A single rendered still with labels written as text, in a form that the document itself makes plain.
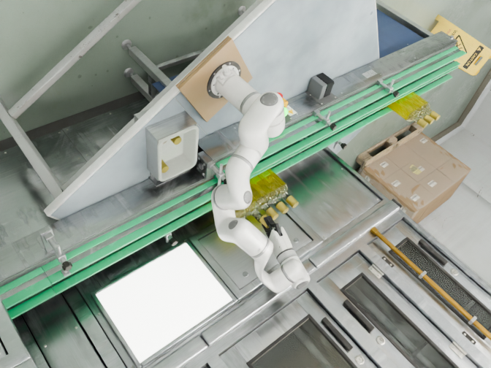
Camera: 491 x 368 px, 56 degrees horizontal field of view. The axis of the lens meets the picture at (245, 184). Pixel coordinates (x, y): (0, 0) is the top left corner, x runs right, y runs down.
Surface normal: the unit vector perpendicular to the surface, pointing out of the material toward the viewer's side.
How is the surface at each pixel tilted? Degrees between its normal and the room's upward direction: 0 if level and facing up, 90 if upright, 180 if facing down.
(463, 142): 90
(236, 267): 90
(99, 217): 90
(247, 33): 0
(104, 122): 90
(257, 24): 0
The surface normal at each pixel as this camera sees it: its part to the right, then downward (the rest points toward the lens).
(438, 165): 0.22, -0.53
